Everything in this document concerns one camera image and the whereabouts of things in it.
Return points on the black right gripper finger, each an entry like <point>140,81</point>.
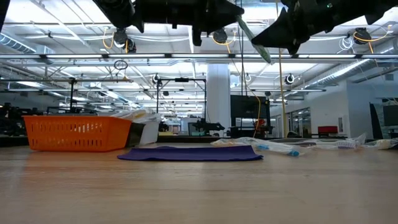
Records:
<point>275,35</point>

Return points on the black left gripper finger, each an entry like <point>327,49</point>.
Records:
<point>228,14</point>

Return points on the packaged green toothbrush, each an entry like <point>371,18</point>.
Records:
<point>264,54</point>

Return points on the packaged yellow-bristled orange toothbrush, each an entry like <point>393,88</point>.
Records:
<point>140,115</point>

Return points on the packaged blue toothbrush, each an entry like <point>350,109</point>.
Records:
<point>280,150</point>

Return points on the black background robot arm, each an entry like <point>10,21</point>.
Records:
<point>206,126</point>

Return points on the black monitor on stand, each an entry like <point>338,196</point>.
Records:
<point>248,107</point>

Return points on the white round pillar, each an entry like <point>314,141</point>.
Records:
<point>217,93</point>

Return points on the red box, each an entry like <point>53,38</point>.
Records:
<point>328,130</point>

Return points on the packaged pink white toothbrush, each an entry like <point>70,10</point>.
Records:
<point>224,142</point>

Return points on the white plastic basket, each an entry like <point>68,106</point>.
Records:
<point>152,133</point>

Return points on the dark monitor screen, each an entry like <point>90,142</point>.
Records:
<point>390,116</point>

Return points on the black background stand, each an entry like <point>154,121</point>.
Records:
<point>72,93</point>

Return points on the packaged purple-bristled toothbrush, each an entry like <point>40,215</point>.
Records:
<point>346,144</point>

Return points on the purple square mat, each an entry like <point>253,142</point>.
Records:
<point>189,154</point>

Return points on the orange plastic basket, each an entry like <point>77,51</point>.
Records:
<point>77,133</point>

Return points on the dark background workstation equipment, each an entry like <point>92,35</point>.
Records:
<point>12,121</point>

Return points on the black background rig frame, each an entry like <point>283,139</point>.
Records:
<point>182,80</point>

